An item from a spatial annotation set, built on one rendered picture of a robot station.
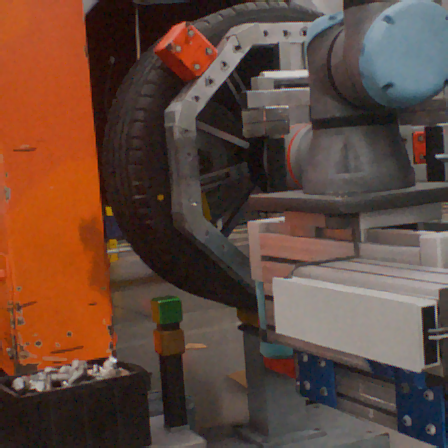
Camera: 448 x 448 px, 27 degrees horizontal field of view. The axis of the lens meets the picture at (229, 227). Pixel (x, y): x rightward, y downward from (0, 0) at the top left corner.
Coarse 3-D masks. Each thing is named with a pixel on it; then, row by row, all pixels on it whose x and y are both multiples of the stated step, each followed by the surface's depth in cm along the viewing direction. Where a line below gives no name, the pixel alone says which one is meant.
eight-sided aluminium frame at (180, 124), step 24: (264, 24) 183; (288, 24) 185; (216, 48) 184; (240, 48) 181; (216, 72) 179; (192, 96) 178; (168, 120) 180; (192, 120) 178; (168, 144) 181; (192, 144) 178; (408, 144) 199; (192, 168) 178; (192, 192) 179; (192, 216) 179; (192, 240) 184; (216, 240) 181; (240, 264) 184
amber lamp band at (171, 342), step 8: (160, 336) 144; (168, 336) 144; (176, 336) 145; (184, 336) 146; (160, 344) 144; (168, 344) 144; (176, 344) 145; (184, 344) 146; (160, 352) 145; (168, 352) 144; (176, 352) 145; (184, 352) 146
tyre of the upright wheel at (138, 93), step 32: (224, 32) 189; (160, 64) 185; (128, 96) 193; (160, 96) 184; (128, 128) 188; (160, 128) 184; (128, 160) 186; (160, 160) 184; (128, 192) 189; (160, 192) 185; (128, 224) 197; (160, 224) 185; (160, 256) 190; (192, 256) 188; (192, 288) 194; (224, 288) 192
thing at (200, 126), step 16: (256, 48) 192; (272, 64) 217; (240, 80) 193; (240, 112) 195; (208, 128) 191; (240, 144) 194; (256, 144) 200; (240, 160) 197; (256, 160) 200; (208, 176) 191; (240, 176) 194; (256, 176) 200; (256, 192) 196; (240, 208) 195; (224, 224) 195
